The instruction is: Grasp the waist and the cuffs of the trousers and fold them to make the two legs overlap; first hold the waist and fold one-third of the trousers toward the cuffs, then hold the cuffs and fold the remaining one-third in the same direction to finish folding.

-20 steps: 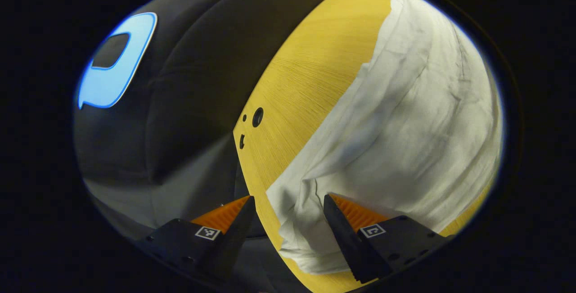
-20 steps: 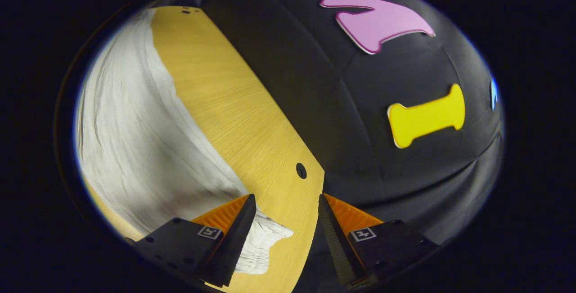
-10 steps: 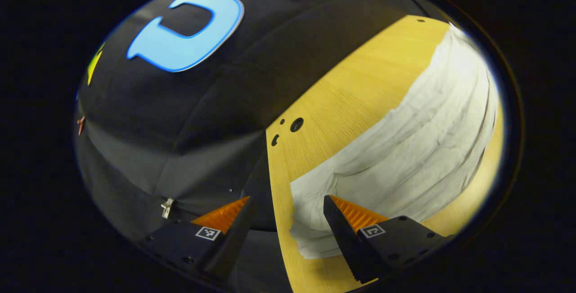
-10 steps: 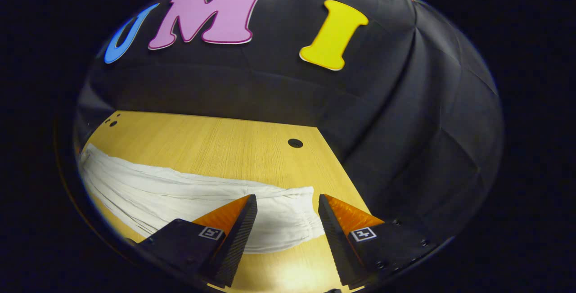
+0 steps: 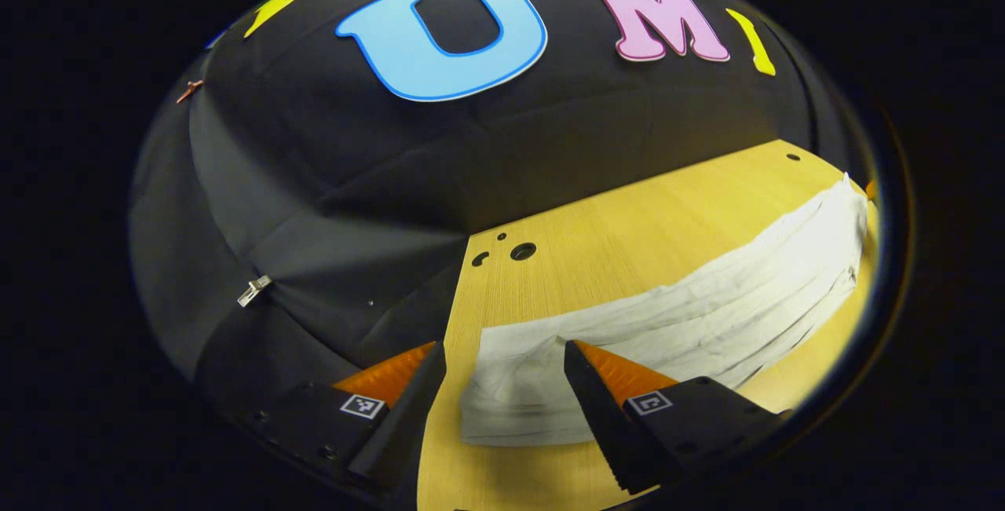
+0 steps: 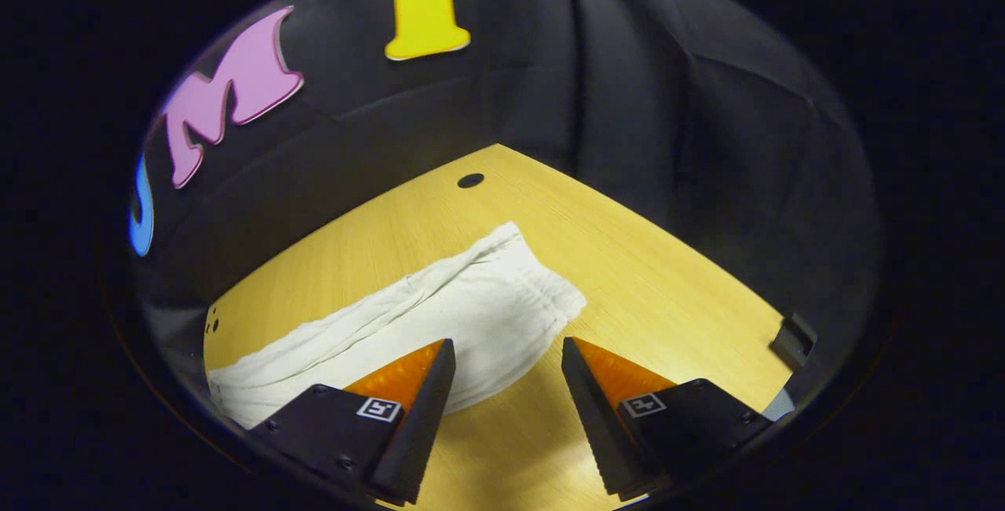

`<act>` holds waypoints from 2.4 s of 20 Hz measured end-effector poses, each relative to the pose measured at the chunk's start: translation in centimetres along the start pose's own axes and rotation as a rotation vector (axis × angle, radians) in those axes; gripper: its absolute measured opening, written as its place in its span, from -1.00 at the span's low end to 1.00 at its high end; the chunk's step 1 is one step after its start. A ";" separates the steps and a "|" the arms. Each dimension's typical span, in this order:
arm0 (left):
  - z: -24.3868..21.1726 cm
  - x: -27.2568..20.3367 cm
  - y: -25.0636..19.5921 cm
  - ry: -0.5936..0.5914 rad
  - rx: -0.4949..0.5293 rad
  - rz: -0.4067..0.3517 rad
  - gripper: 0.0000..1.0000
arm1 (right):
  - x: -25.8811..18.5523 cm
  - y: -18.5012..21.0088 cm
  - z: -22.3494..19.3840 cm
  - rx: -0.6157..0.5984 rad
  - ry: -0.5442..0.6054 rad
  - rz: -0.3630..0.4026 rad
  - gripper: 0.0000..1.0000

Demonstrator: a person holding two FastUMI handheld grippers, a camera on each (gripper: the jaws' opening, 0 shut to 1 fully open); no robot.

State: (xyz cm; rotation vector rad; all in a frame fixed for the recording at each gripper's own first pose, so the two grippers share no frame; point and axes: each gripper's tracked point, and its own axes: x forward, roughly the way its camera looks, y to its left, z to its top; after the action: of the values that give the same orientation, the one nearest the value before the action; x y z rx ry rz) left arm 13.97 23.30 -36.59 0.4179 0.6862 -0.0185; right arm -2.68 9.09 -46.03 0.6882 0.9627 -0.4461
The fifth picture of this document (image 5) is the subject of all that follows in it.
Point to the white jeans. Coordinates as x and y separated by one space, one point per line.
707 299

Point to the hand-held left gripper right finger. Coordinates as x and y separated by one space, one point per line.
601 417

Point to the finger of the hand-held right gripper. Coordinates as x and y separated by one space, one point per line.
871 190

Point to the black backdrop cloth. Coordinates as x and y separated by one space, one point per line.
353 181

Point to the pink cloth clip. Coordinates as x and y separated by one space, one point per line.
189 90

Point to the white cloth clip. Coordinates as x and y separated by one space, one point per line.
254 290

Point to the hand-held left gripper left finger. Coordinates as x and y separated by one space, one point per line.
400 425

